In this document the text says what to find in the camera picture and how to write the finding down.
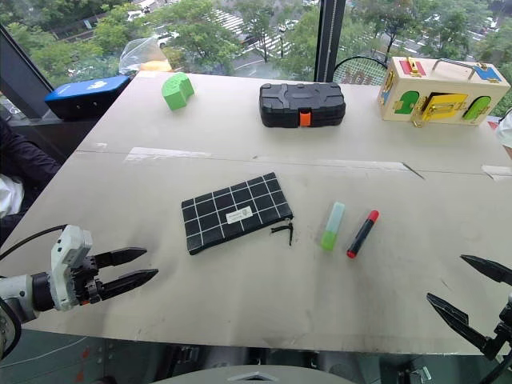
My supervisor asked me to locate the green translucent glue stick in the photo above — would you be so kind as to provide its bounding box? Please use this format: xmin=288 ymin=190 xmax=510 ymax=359
xmin=320 ymin=201 xmax=346 ymax=253

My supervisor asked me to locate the blue flat box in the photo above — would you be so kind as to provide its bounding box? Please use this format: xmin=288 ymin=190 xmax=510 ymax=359
xmin=44 ymin=74 xmax=131 ymax=121

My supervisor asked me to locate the clear plastic bag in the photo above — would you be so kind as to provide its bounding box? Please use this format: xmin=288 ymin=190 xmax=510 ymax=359
xmin=118 ymin=34 xmax=169 ymax=76

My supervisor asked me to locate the black white-grid pencil case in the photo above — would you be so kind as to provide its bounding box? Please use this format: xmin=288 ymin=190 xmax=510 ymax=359
xmin=181 ymin=171 xmax=295 ymax=257

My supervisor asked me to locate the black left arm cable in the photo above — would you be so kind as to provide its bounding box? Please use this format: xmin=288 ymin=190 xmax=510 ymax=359
xmin=0 ymin=224 xmax=69 ymax=261

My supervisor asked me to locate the black tool case orange latch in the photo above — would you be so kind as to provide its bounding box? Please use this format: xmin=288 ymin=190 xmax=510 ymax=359
xmin=258 ymin=82 xmax=347 ymax=129

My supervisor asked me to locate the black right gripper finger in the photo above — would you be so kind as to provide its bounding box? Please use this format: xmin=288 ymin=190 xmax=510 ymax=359
xmin=460 ymin=254 xmax=512 ymax=286
xmin=426 ymin=292 xmax=492 ymax=358

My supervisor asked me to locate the black window frame post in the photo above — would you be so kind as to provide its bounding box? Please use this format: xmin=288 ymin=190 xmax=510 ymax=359
xmin=313 ymin=0 xmax=347 ymax=83

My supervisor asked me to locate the black marker with red ends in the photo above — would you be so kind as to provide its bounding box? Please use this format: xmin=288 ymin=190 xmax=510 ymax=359
xmin=346 ymin=209 xmax=380 ymax=260

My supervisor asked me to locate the racket with red strings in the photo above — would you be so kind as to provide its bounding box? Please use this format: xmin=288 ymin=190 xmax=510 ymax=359
xmin=332 ymin=54 xmax=390 ymax=86

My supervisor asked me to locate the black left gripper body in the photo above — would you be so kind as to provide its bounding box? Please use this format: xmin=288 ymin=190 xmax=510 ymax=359
xmin=70 ymin=254 xmax=106 ymax=307

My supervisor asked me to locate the person in dark clothing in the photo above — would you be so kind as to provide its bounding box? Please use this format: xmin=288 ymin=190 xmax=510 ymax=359
xmin=0 ymin=118 xmax=62 ymax=246

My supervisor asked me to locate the person in white clothing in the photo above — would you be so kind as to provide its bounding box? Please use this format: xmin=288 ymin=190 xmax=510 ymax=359
xmin=494 ymin=114 xmax=512 ymax=155

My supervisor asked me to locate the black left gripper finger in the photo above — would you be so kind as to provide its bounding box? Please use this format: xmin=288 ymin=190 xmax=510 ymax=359
xmin=97 ymin=268 xmax=160 ymax=302
xmin=94 ymin=246 xmax=149 ymax=270

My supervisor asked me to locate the green curved plastic block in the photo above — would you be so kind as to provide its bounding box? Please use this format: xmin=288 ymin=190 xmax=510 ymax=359
xmin=161 ymin=72 xmax=195 ymax=112

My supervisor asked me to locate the grey rounded robot body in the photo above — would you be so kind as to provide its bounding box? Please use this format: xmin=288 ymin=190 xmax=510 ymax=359
xmin=154 ymin=362 xmax=357 ymax=384

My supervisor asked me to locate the dark rounded robot shape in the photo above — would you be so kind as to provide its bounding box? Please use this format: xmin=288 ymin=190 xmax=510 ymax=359
xmin=0 ymin=296 xmax=23 ymax=362

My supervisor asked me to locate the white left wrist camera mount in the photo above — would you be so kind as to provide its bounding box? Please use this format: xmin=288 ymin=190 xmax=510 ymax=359
xmin=49 ymin=224 xmax=94 ymax=313

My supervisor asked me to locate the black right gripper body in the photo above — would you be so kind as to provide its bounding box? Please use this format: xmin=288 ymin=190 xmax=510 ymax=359
xmin=483 ymin=302 xmax=512 ymax=362

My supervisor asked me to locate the wooden lock busy box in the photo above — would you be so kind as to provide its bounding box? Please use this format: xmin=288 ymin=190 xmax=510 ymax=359
xmin=377 ymin=55 xmax=511 ymax=129

